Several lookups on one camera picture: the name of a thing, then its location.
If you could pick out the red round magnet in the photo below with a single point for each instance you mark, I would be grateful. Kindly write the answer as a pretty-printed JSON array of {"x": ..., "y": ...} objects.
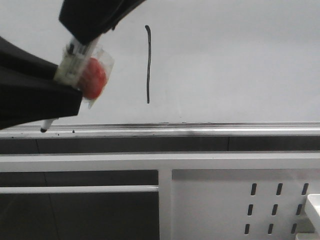
[{"x": 95, "y": 75}]

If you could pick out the white metal pegboard stand frame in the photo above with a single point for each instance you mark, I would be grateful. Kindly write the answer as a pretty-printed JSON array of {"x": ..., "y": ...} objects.
[{"x": 157, "y": 196}]

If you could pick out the white whiteboard with aluminium frame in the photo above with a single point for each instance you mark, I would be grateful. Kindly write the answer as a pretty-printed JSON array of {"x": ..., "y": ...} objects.
[{"x": 213, "y": 67}]

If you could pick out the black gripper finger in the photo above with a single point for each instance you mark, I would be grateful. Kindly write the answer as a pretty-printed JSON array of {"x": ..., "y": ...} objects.
[
  {"x": 28, "y": 92},
  {"x": 86, "y": 20}
]

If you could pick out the white plastic marker tray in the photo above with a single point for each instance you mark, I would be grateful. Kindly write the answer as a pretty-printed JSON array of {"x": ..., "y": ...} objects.
[{"x": 312, "y": 212}]

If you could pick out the white black-tipped whiteboard marker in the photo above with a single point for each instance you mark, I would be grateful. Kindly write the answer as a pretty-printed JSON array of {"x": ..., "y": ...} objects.
[{"x": 73, "y": 62}]

